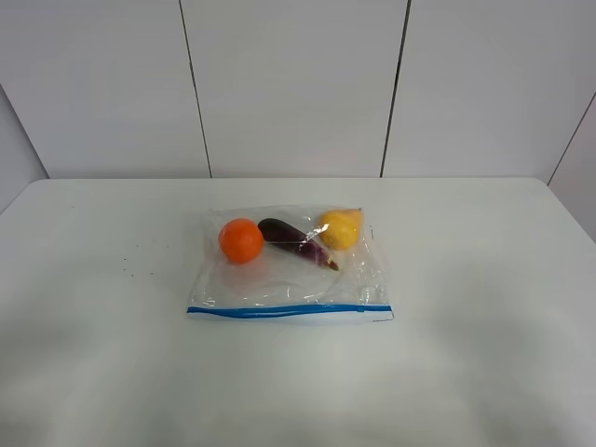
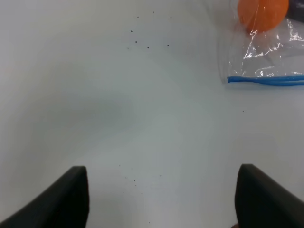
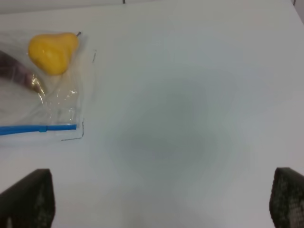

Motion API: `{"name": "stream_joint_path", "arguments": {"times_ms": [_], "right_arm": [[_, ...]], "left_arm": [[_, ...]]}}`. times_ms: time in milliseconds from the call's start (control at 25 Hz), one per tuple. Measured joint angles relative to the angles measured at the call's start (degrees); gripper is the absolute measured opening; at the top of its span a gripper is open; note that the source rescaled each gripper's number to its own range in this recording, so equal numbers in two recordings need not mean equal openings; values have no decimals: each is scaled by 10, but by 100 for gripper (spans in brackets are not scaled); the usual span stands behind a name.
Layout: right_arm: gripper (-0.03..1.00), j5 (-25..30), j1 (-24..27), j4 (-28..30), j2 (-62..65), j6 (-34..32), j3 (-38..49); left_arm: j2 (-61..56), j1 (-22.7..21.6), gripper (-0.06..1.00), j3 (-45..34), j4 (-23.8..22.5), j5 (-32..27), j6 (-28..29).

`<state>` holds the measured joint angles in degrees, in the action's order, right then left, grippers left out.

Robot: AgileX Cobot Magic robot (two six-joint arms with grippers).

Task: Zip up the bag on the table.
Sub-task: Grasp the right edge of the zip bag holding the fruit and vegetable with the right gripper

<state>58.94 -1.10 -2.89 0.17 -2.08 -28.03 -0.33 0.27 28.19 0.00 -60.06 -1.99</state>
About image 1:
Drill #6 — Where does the clear zip bag blue zipper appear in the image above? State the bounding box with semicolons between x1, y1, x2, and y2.
186;205;394;322

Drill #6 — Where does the purple eggplant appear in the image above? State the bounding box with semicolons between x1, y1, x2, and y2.
257;218;340;271

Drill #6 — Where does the orange fruit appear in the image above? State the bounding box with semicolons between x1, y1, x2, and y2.
218;218;264;264

